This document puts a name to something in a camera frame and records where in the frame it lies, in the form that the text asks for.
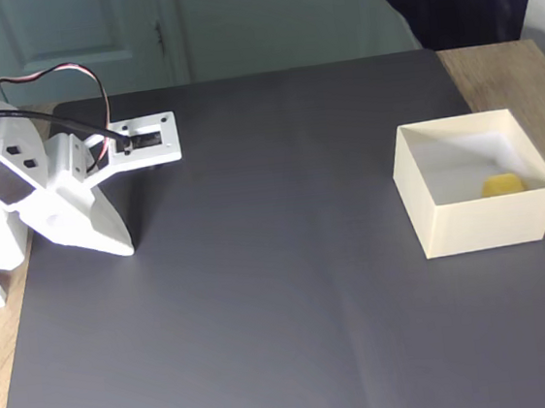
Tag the white open cardboard box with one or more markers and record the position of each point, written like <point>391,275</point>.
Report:
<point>479,226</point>

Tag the yellow cube block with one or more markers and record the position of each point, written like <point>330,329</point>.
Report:
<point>502,185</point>

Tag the pale teal door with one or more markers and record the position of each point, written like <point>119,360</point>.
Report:
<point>73,25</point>

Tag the dark grey table mat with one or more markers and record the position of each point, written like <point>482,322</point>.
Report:
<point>262,288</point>

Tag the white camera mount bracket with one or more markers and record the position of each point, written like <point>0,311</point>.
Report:
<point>169,146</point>

